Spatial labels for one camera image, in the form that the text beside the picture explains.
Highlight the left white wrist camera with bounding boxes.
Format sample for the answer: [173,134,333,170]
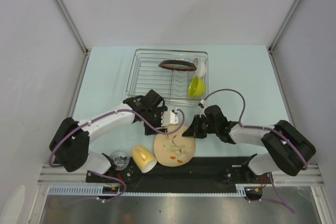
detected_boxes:
[161,108,179,127]

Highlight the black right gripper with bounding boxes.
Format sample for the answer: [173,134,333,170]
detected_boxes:
[183,114,218,138]

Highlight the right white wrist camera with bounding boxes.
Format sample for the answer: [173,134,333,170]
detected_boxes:
[198,99,207,117]

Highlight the aluminium front rail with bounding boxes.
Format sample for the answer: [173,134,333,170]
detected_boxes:
[38,165,324,187]

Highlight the chrome wire dish rack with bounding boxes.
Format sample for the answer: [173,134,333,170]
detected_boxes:
[126,48,208,105]

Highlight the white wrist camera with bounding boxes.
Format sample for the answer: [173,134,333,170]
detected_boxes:
[198,99,207,117]
[161,108,179,127]

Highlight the lime green bowl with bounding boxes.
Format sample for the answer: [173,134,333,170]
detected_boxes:
[188,77,206,98]

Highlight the white bowl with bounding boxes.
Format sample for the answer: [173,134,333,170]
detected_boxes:
[188,58,207,80]

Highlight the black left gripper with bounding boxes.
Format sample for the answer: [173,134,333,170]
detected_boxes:
[143,105,167,135]

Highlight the white slotted cable duct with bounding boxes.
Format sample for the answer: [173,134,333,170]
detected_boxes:
[48,185,261,197]

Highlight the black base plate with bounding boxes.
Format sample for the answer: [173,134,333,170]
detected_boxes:
[52,156,308,200]

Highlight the left aluminium corner post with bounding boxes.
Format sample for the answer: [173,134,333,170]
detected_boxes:
[53,0,89,55]

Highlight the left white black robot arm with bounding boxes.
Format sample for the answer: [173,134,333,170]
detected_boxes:
[49,90,167,182]

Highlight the red rimmed beige plate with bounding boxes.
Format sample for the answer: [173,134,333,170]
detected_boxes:
[158,60,197,71]

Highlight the right aluminium corner post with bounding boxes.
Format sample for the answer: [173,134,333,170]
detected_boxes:
[268,0,303,53]

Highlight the aluminium corner post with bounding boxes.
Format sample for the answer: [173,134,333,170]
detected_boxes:
[268,0,303,53]
[53,0,89,55]

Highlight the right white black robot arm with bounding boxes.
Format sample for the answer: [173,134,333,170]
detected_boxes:
[182,105,316,183]

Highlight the clear glass cup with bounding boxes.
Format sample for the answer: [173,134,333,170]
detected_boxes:
[110,151,130,170]

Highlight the beige bird pattern plate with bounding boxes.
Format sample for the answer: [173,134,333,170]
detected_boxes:
[153,124,196,167]

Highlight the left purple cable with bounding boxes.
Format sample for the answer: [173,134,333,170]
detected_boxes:
[49,107,186,209]

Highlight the yellow mug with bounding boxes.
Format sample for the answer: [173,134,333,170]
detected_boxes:
[132,145,157,173]

